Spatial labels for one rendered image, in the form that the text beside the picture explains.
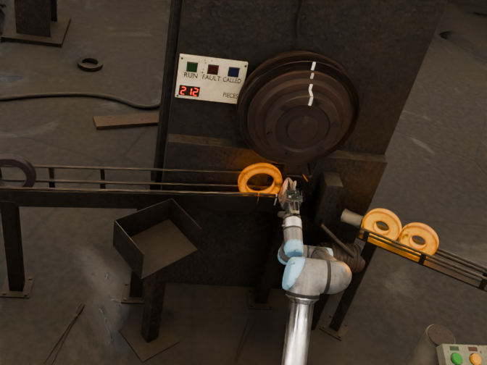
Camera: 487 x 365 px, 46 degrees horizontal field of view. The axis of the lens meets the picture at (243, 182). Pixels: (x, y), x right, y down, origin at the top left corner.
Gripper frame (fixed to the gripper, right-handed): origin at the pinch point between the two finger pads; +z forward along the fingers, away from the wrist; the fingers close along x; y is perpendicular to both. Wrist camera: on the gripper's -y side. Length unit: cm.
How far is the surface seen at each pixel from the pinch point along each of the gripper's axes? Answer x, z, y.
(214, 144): 33.3, 8.7, 9.3
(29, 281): 110, -24, -71
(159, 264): 52, -41, -3
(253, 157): 16.3, 6.7, 5.5
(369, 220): -34.4, -16.7, 1.5
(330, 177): -17.9, 1.0, 4.3
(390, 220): -40.6, -19.3, 7.3
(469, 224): -148, 41, -93
